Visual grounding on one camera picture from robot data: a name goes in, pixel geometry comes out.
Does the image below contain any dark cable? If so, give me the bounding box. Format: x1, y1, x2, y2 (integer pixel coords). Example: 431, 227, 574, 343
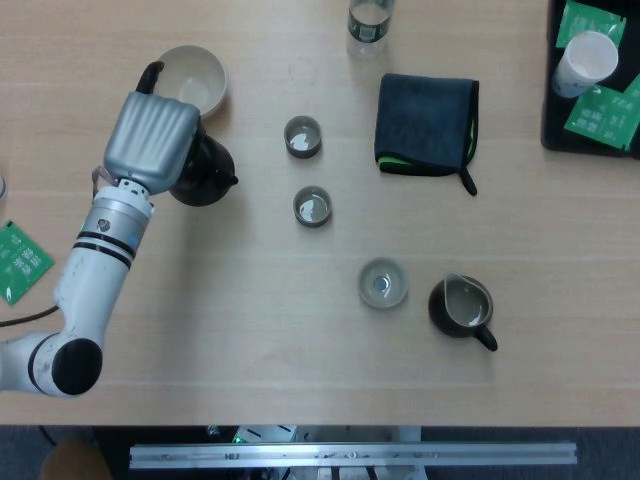
0, 304, 64, 329

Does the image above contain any white paper cup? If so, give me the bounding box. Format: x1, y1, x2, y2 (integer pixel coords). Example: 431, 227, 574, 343
551, 30, 620, 99

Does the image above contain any beige bowl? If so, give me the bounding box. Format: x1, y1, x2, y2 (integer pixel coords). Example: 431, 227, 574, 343
149, 45, 228, 122

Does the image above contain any black plastic tray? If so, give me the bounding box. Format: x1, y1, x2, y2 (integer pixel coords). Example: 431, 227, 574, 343
541, 0, 640, 160

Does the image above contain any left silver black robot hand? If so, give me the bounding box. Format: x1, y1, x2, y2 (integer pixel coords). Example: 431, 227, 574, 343
102, 60, 202, 197

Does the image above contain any dark cylindrical teacup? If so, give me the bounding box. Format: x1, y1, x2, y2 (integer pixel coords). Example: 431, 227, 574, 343
283, 115, 323, 160
292, 185, 334, 230

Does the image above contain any dark ceramic pitcher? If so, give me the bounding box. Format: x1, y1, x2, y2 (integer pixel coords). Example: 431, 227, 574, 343
427, 273, 499, 353

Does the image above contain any green tea packet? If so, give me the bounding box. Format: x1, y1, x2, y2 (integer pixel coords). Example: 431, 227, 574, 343
621, 73, 640, 119
563, 83, 635, 150
0, 219, 55, 305
555, 0, 628, 50

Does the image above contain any clear plastic water bottle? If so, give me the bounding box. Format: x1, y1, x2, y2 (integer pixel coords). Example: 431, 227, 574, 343
346, 0, 396, 60

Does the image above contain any aluminium profile rail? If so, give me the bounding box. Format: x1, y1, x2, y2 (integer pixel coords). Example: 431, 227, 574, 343
128, 440, 579, 470

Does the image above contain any black cast iron teapot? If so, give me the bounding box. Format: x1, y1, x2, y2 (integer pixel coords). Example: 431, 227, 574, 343
169, 117, 240, 208

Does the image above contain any grey folded microfiber cloth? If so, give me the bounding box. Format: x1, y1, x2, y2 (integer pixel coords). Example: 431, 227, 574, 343
374, 73, 480, 197

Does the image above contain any orange object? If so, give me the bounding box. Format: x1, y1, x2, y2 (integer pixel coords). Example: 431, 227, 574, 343
42, 437, 111, 480

